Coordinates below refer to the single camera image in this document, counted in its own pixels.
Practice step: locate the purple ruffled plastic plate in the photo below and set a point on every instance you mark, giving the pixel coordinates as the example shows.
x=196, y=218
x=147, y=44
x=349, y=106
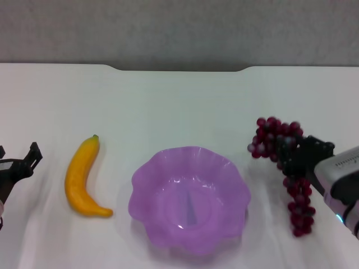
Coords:
x=174, y=224

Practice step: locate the yellow banana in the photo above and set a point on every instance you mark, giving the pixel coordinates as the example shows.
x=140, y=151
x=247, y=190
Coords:
x=80, y=173

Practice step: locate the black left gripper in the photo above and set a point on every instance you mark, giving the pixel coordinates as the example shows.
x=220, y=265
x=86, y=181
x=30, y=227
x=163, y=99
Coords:
x=7, y=176

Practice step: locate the dark red grape bunch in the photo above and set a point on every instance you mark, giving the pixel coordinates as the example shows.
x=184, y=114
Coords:
x=269, y=134

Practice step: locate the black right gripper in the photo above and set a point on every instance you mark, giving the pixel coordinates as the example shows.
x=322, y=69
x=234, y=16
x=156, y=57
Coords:
x=304, y=166

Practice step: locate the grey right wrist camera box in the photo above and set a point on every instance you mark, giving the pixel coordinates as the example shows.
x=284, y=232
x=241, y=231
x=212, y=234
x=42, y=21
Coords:
x=340, y=164

